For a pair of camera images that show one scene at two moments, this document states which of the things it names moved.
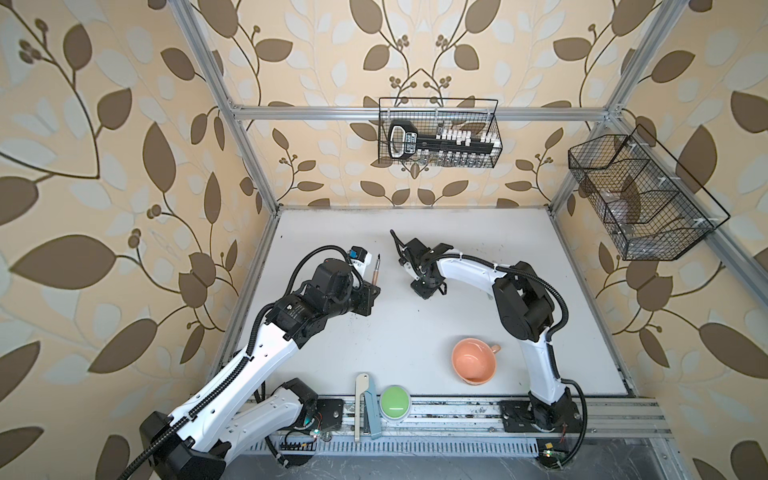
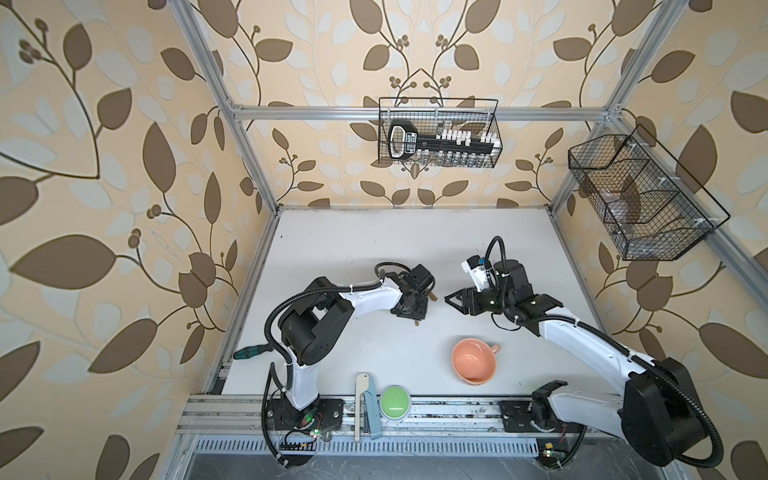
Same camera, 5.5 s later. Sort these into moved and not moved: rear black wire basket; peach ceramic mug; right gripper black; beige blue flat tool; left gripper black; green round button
Moved: left gripper black; right gripper black
Not moved: peach ceramic mug; green round button; beige blue flat tool; rear black wire basket
